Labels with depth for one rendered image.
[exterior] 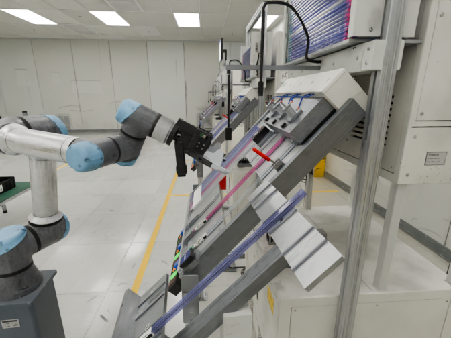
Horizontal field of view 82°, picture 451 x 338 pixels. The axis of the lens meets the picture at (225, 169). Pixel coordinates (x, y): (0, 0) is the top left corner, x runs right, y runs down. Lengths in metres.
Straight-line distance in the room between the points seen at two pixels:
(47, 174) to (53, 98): 9.65
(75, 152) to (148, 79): 9.02
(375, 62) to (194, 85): 8.88
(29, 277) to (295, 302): 0.96
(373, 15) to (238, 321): 0.76
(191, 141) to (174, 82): 8.82
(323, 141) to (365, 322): 0.67
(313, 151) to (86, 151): 0.58
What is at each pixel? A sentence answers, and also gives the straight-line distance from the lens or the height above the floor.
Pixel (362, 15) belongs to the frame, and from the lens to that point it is 0.78.
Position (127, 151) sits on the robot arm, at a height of 1.10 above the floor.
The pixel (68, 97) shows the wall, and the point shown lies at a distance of 10.54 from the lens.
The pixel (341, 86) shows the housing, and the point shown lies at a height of 1.28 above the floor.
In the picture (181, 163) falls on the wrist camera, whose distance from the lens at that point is 0.79.
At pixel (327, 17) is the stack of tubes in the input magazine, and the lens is 0.94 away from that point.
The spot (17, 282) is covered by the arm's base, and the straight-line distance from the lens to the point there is 1.26.
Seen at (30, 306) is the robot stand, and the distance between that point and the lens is 1.25.
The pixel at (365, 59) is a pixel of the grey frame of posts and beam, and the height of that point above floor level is 1.34.
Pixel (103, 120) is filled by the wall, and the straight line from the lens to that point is 10.16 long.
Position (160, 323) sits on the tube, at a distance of 0.64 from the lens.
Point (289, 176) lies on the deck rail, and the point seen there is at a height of 1.04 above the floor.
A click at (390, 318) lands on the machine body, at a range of 1.18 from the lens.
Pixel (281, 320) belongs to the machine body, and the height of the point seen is 0.53.
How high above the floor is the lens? 1.25
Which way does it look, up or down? 16 degrees down
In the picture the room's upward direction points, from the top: straight up
